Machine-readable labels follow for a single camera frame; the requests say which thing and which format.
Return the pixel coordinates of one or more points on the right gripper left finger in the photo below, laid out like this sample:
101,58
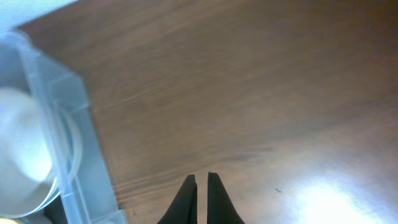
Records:
183,209

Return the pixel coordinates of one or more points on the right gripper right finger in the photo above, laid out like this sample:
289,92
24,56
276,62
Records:
220,209

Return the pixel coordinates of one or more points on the clear plastic storage container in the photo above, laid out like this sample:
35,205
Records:
83,193

